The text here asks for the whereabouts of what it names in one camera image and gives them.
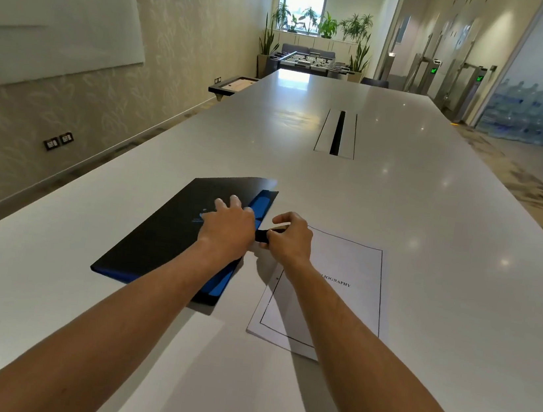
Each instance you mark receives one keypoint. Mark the person's left hand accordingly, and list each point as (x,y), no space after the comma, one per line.
(226,230)

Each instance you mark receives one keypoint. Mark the person's right hand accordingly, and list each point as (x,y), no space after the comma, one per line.
(291,246)

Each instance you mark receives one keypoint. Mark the person's right thumb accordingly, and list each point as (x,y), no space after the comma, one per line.
(279,233)

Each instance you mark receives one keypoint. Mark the person's left fingers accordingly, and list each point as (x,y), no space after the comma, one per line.
(232,204)

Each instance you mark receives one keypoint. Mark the small black binder clip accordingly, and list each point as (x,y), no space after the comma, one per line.
(262,235)

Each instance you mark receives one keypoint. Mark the black folder with blue lining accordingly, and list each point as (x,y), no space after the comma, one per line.
(162,239)

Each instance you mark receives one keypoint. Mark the person's left forearm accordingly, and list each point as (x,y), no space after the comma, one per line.
(126,324)

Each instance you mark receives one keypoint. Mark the person's right forearm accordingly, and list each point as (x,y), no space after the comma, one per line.
(361,360)

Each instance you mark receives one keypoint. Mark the white printed paper stack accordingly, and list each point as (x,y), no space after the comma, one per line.
(339,297)

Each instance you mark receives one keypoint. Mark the low wooden game table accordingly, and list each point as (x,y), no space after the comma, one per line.
(232,86)

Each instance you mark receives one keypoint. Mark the tall snake plant in pot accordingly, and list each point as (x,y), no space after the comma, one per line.
(266,48)
(358,60)

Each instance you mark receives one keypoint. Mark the foosball table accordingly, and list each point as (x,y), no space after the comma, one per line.
(308,62)

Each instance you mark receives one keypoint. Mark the grey sofa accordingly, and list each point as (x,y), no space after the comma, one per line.
(292,48)

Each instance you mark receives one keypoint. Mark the dark grey chair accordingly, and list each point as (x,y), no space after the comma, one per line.
(374,82)

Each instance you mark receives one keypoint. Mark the green leafy potted plant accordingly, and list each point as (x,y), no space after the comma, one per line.
(328,25)
(310,19)
(294,24)
(281,15)

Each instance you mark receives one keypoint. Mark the metal turnstile gate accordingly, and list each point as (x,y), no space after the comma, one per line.
(468,92)
(426,74)

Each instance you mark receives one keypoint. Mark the green palm potted plant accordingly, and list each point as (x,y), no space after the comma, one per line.
(357,25)

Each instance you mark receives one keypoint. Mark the stack of blue water bottles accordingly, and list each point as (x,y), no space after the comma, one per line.
(542,117)

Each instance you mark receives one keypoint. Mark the black wall socket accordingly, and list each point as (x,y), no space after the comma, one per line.
(217,80)
(66,138)
(51,143)

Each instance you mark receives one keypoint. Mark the white wall whiteboard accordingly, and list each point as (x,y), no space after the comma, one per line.
(48,9)

